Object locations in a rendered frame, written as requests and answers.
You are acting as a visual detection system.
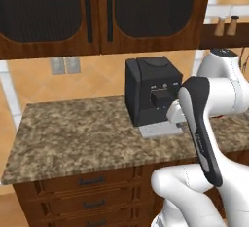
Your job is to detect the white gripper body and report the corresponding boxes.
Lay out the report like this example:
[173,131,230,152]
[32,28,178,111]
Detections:
[165,99,187,126]

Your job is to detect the black coffee machine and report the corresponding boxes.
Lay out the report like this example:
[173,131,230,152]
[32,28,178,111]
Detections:
[124,56,185,139]

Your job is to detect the wooden salt shaker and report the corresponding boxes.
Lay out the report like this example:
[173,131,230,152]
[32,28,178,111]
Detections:
[213,16,228,38]

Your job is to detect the wooden pepper shaker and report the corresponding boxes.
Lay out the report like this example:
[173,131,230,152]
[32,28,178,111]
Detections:
[226,15,240,37]

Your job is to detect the dark wooden cupboard door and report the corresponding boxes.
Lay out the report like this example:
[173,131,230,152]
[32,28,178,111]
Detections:
[97,0,214,56]
[0,0,101,60]

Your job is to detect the brown wooden drawer front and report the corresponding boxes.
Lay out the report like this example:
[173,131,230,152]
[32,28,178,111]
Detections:
[53,208,144,227]
[41,188,144,217]
[33,167,144,196]

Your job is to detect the dark wooden wall shelf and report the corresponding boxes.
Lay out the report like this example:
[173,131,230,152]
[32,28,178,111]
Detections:
[198,22,249,51]

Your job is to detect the black drawer handle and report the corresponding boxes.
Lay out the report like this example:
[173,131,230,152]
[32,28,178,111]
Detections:
[83,199,107,209]
[85,218,108,227]
[78,175,106,187]

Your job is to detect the grey wall socket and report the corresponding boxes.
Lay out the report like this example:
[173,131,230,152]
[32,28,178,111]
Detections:
[49,57,67,76]
[65,57,82,75]

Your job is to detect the black cupboard door handle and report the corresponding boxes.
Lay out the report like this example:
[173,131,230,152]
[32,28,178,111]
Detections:
[82,0,94,44]
[105,0,115,43]

